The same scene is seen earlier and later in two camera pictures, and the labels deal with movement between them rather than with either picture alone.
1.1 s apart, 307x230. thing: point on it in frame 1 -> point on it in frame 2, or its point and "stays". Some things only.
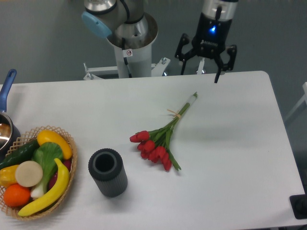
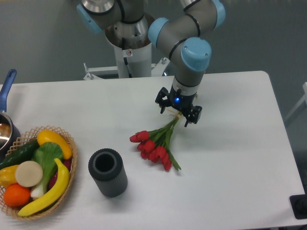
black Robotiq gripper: (210, 41) -> (183, 103)
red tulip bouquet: (155, 145) stays
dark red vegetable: (67, 163) stays
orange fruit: (16, 195) stays
